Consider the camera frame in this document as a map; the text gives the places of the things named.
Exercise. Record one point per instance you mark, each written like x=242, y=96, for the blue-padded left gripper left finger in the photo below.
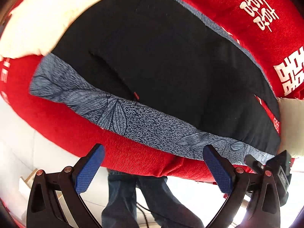
x=44, y=209

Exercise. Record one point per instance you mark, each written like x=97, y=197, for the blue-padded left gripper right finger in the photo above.
x=263, y=209

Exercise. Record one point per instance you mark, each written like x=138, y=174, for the black pants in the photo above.
x=159, y=53

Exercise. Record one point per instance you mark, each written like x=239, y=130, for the beige cushion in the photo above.
x=291, y=126

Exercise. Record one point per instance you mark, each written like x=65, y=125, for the blue leaf-patterned cloth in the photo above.
x=57, y=81

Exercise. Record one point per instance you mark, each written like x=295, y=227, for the red blanket with white print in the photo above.
x=74, y=134

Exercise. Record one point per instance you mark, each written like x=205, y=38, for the cream white pillow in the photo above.
x=36, y=26

